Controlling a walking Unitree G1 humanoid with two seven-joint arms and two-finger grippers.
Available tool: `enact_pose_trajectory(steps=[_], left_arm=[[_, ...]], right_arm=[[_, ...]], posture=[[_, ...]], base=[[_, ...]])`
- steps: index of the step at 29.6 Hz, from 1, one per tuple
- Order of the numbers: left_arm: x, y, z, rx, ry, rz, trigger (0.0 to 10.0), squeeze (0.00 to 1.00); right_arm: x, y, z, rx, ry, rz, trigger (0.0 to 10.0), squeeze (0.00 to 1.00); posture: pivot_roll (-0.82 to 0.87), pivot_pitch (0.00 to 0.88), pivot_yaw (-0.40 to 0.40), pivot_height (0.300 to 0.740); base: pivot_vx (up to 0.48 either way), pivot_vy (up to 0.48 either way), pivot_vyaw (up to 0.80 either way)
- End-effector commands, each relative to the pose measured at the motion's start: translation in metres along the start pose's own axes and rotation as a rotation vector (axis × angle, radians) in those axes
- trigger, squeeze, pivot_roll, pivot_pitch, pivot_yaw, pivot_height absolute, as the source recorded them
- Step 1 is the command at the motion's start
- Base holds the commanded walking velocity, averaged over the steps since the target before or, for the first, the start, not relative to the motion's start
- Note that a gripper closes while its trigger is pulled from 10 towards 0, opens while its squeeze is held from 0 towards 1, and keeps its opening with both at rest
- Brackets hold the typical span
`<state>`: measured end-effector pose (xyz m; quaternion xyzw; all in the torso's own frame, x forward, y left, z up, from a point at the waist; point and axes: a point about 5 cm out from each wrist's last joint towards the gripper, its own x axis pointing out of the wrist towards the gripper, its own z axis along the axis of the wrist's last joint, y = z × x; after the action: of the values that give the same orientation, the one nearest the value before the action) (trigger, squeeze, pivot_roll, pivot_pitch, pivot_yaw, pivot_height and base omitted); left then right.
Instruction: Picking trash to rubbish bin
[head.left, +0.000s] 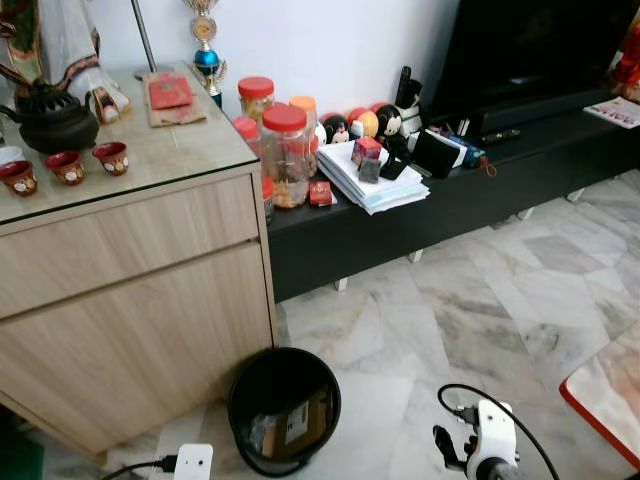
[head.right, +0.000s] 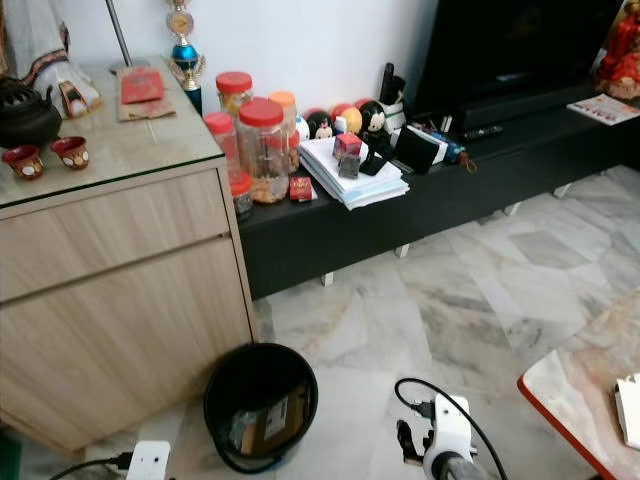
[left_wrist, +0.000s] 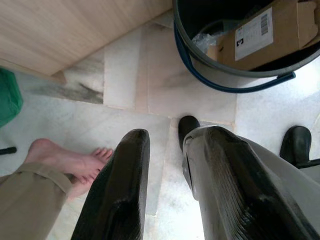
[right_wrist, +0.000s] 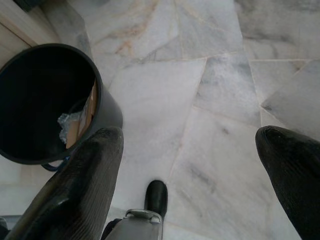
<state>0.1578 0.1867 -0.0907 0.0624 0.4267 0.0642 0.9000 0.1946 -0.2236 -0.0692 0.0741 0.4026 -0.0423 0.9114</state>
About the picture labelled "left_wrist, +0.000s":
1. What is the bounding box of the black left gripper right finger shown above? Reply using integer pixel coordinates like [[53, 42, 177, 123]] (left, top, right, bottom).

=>
[[182, 125, 315, 240]]

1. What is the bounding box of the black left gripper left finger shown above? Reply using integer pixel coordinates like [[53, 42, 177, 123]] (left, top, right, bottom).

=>
[[71, 128, 151, 240]]

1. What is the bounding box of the person's bare foot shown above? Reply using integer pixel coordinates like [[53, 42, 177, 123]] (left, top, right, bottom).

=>
[[23, 138, 115, 201]]

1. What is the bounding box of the robot left leg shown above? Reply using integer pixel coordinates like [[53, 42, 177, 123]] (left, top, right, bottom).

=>
[[178, 115, 320, 240]]

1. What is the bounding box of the person's beige trouser leg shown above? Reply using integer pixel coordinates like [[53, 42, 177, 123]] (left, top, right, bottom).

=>
[[0, 162, 73, 240]]

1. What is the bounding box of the black rod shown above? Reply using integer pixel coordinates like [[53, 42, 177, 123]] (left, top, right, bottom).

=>
[[0, 146, 18, 155]]

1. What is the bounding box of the green plastic bag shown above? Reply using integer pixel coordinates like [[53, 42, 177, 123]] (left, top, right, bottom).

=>
[[0, 67, 24, 128]]

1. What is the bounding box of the clear plastic wrap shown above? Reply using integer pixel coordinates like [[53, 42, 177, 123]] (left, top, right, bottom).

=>
[[191, 24, 236, 55]]

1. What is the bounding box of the light wood cabinet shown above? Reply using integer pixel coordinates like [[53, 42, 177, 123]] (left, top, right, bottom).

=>
[[0, 0, 173, 77]]

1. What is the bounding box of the brown cardboard box with label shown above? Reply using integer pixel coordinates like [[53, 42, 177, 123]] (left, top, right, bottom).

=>
[[206, 0, 320, 72]]

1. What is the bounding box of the grey bin with blue handle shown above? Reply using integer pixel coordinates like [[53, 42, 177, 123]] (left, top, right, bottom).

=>
[[172, 0, 320, 94]]

